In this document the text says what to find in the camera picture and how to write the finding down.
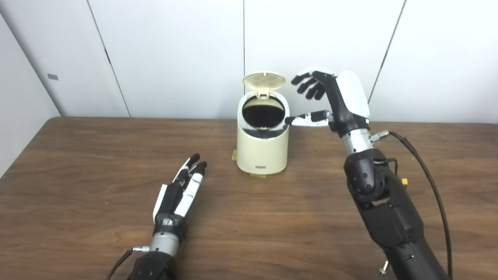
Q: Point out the small grey wall label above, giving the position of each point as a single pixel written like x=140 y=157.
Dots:
x=53 y=77

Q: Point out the round cream bin lid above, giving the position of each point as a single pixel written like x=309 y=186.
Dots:
x=263 y=79

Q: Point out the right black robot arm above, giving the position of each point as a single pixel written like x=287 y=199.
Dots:
x=393 y=217

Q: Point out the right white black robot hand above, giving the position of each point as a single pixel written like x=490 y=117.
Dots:
x=352 y=97

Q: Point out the wide yellow tape piece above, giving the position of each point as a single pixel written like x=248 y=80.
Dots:
x=258 y=175

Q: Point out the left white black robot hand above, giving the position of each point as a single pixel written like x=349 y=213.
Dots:
x=171 y=198

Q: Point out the cream-colored bin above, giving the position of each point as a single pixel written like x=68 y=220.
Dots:
x=262 y=151

